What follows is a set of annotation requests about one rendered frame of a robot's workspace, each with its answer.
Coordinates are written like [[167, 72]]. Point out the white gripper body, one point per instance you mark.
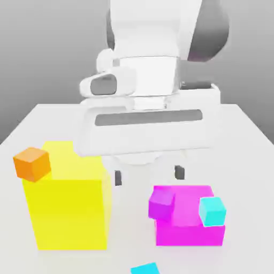
[[149, 137]]

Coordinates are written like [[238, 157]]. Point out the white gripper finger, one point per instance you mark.
[[179, 172], [118, 177]]

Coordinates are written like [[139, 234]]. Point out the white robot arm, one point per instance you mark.
[[145, 32]]

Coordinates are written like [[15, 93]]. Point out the small purple cube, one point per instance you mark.
[[160, 207]]

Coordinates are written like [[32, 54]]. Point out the small cyan cube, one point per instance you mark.
[[212, 214], [145, 269]]

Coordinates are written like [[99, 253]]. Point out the small orange cube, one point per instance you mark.
[[32, 164]]

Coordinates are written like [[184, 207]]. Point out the large yellow box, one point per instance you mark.
[[68, 214]]

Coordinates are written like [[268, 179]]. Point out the large magenta box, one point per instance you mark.
[[188, 235]]

